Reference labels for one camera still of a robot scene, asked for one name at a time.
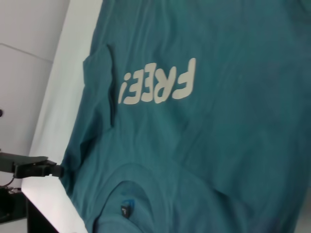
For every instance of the teal t-shirt with FREE print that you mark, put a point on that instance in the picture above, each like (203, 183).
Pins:
(194, 121)

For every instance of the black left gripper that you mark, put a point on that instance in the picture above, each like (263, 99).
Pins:
(22, 165)

